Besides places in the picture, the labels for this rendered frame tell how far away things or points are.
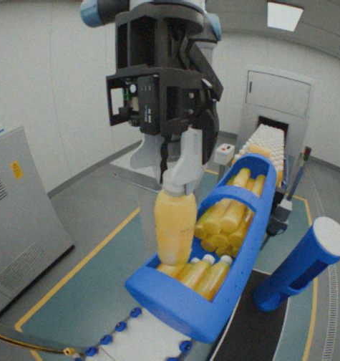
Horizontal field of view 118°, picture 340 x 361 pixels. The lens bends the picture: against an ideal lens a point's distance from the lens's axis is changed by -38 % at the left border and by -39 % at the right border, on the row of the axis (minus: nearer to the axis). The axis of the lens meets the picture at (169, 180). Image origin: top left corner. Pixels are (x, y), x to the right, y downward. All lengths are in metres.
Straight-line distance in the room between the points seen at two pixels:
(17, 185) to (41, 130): 1.47
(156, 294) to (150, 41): 0.38
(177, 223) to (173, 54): 0.21
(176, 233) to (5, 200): 1.41
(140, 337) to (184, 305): 0.33
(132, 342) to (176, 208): 0.53
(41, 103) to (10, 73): 0.73
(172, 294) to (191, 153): 0.26
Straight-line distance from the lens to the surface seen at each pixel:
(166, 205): 0.23
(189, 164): 0.18
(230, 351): 1.49
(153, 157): 0.22
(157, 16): 0.15
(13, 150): 1.43
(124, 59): 0.16
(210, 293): 0.46
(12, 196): 1.52
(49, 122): 2.85
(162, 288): 0.35
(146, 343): 0.64
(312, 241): 0.96
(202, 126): 0.17
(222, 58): 5.46
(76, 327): 1.76
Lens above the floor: 1.56
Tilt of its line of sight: 33 degrees down
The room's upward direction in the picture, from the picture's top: straight up
